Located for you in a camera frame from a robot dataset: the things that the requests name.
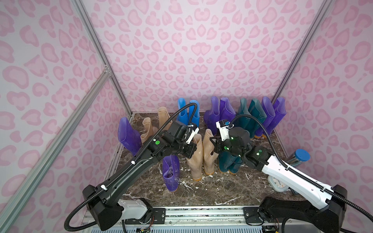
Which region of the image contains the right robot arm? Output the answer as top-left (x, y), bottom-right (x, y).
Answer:
top-left (211, 121), bottom-right (347, 233)

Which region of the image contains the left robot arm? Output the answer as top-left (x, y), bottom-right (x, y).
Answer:
top-left (83, 136), bottom-right (197, 231)

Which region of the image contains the white alarm clock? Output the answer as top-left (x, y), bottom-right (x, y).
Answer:
top-left (268, 175), bottom-right (289, 193)

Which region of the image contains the aluminium diagonal beam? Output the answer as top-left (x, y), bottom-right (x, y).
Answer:
top-left (1, 70), bottom-right (112, 233)

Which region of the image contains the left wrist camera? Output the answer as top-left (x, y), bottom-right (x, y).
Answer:
top-left (168, 121), bottom-right (199, 144)

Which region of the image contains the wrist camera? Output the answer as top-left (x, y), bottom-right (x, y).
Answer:
top-left (216, 119), bottom-right (230, 141)
top-left (168, 121), bottom-right (199, 144)

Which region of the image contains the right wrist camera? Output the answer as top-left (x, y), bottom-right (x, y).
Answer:
top-left (216, 119), bottom-right (230, 141)

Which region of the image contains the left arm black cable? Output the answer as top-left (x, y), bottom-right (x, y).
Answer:
top-left (64, 102), bottom-right (198, 233)

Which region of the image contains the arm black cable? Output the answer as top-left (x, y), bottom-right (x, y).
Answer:
top-left (228, 114), bottom-right (373, 233)
top-left (64, 102), bottom-right (198, 233)

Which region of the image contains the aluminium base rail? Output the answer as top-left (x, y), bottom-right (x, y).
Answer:
top-left (108, 205), bottom-right (283, 233)

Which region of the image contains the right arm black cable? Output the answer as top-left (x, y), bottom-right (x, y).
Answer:
top-left (228, 114), bottom-right (373, 233)

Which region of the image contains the aluminium corner post left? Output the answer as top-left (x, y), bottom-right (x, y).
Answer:
top-left (71, 0), bottom-right (133, 116)

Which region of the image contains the aluminium corner post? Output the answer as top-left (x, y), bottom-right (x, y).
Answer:
top-left (272, 0), bottom-right (335, 104)
top-left (71, 0), bottom-right (133, 116)

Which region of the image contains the aluminium corner post right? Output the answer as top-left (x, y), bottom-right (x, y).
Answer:
top-left (272, 0), bottom-right (335, 104)

